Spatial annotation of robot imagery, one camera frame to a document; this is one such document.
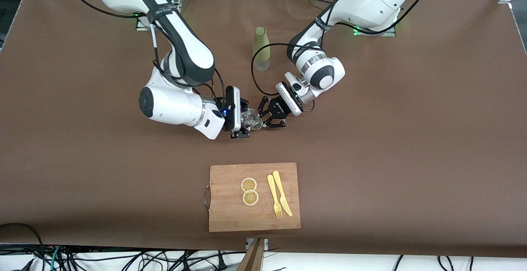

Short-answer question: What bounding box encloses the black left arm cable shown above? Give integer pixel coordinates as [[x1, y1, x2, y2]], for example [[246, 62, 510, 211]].
[[251, 0, 439, 98]]

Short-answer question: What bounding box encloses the wooden post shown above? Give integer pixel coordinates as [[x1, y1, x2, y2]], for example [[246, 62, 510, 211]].
[[237, 238, 266, 271]]

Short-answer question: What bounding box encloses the black looped floor cable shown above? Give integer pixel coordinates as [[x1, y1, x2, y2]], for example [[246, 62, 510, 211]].
[[0, 223, 47, 271]]

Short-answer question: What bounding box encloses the yellow plastic fork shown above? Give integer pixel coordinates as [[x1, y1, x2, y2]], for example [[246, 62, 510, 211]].
[[267, 174, 283, 219]]

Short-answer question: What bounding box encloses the wooden cutting board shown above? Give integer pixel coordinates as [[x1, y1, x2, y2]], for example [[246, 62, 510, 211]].
[[204, 163, 301, 233]]

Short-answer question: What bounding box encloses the yellow plastic knife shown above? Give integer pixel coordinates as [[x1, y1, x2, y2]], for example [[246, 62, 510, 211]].
[[272, 171, 293, 217]]

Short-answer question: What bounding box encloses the teal floor cable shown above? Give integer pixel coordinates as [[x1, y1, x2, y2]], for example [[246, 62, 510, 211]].
[[49, 245, 62, 271]]

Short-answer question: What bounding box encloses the small clear glass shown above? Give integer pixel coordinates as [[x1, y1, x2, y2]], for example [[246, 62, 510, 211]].
[[241, 110, 263, 131]]

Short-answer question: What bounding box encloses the green sleeved glass bottle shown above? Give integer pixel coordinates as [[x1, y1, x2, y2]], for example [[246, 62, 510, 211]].
[[252, 27, 271, 72]]

